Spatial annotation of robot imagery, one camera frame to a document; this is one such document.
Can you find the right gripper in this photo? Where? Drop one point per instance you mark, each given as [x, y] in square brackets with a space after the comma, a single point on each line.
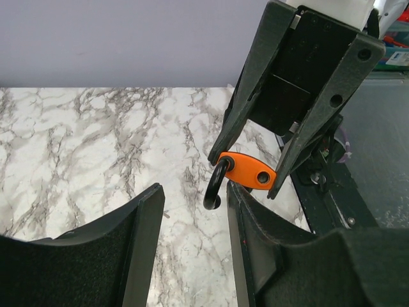
[303, 68]

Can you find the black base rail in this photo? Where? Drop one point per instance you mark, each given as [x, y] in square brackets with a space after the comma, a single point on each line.
[327, 192]

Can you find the orange black padlock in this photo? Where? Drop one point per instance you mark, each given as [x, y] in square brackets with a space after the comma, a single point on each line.
[239, 168]

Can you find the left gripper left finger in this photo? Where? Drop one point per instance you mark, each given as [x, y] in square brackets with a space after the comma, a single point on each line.
[107, 262]

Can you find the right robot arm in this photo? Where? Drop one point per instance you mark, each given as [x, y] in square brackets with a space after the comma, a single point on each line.
[380, 19]

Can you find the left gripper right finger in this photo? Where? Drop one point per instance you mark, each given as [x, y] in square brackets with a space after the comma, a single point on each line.
[279, 264]

